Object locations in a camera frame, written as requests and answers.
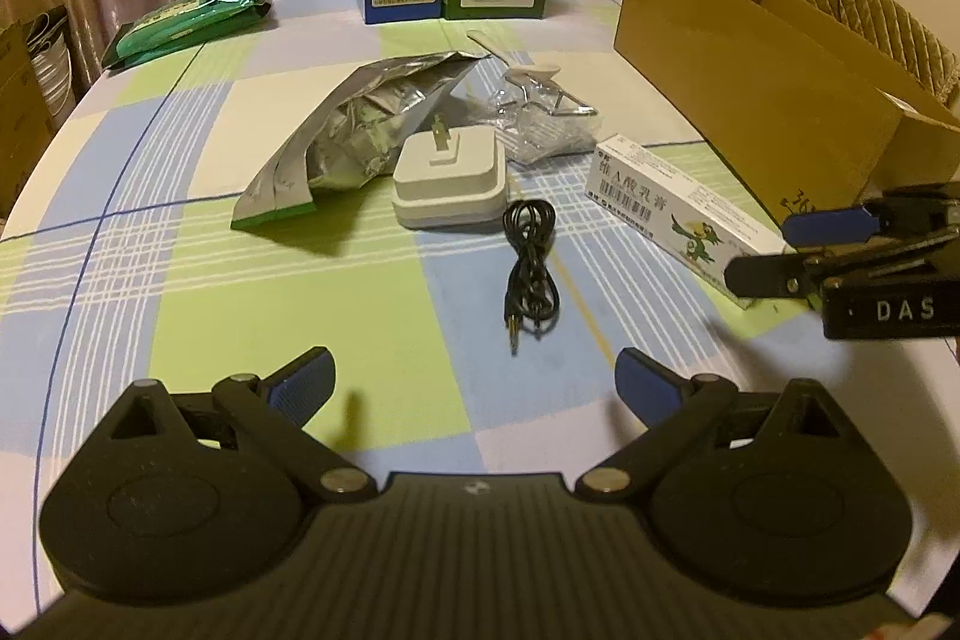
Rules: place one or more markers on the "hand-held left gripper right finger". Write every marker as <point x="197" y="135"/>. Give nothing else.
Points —
<point x="649" y="385"/>

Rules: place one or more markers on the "green foil packet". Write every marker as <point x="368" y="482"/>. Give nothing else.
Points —
<point x="150" y="54"/>
<point x="187" y="14"/>

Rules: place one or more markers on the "clear plastic bag with clip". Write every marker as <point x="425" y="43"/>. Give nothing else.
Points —
<point x="540" y="115"/>

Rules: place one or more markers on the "stack of white bowls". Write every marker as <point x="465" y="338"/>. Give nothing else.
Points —
<point x="52" y="63"/>

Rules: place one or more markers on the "white ointment box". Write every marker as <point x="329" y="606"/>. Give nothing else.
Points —
<point x="675" y="212"/>

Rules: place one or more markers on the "silver foil bag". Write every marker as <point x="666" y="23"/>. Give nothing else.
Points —
<point x="352" y="130"/>

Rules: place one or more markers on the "quilted chair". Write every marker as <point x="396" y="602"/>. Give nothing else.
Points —
<point x="885" y="25"/>

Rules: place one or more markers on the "checked tablecloth desktop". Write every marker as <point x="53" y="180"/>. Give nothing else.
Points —
<point x="300" y="295"/>

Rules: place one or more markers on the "brown cardboard carton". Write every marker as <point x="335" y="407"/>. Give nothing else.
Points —
<point x="22" y="115"/>

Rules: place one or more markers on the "white plastic spoon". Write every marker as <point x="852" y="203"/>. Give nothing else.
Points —
<point x="487" y="44"/>

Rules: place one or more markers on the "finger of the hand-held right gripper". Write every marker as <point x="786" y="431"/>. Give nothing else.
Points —
<point x="825" y="225"/>
<point x="765" y="276"/>

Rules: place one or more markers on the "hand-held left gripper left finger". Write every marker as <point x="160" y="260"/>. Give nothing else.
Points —
<point x="304" y="381"/>

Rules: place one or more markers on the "white charger dock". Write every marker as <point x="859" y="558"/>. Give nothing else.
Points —
<point x="450" y="183"/>

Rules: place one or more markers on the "brown cardboard box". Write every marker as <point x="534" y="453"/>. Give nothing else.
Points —
<point x="750" y="70"/>

